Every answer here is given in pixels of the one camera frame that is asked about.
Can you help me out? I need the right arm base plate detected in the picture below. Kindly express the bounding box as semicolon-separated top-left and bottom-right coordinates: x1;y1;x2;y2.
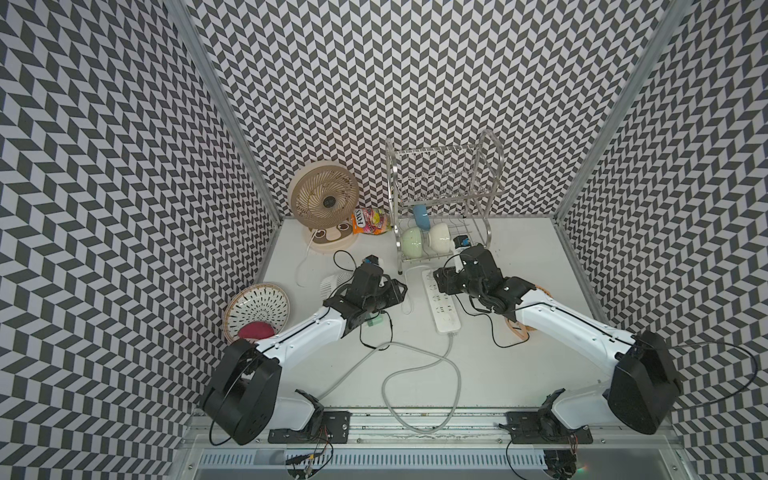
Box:
502;410;594;446

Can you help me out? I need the blue cup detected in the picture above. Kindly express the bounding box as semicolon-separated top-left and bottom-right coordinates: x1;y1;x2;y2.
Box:
412;204;431;231

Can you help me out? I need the beige bear desk fan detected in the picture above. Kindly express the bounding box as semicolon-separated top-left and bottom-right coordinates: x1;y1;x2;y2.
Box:
288;160;359;254

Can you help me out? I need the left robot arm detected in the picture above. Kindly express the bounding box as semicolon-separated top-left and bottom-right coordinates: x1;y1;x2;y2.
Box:
200;255;408;445

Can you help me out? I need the white power strip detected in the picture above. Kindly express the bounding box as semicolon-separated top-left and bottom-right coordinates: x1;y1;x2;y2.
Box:
422;270;462;335

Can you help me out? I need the black cable of yellow plug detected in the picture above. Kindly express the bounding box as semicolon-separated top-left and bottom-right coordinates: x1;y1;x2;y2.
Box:
453;292;532;350

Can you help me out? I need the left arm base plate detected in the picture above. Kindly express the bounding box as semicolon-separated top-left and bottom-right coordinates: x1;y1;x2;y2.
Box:
268;411;352;445

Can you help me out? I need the grey power strip cable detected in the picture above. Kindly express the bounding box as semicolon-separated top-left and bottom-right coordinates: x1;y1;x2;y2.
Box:
316;332;463;436

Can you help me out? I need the pink object in basket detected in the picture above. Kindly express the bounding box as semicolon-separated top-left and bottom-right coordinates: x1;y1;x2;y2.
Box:
238;321;276;341

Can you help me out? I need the green bowl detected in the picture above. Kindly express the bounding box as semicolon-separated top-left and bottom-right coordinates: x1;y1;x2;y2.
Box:
401;227;424;259

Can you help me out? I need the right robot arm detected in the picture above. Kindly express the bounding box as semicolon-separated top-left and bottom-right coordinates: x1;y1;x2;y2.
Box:
433;244;682;441

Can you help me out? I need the patterned woven basket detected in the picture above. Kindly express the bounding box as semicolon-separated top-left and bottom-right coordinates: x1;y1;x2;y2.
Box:
222;283;290;344

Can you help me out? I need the small white desk fan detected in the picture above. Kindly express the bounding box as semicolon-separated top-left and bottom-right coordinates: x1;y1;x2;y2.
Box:
320;274;340;300

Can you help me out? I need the colourful snack bag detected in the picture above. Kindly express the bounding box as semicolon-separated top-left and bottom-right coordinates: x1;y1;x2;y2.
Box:
350;208;391;235

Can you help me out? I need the white bowl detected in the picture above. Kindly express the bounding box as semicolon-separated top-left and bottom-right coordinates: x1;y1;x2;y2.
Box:
426;223;453;255

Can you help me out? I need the green plug adapter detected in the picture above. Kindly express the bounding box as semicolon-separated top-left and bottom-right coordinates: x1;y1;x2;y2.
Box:
366;315;383;327

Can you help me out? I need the metal dish rack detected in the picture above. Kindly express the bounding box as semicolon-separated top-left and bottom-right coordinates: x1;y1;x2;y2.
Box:
384;129;507;273

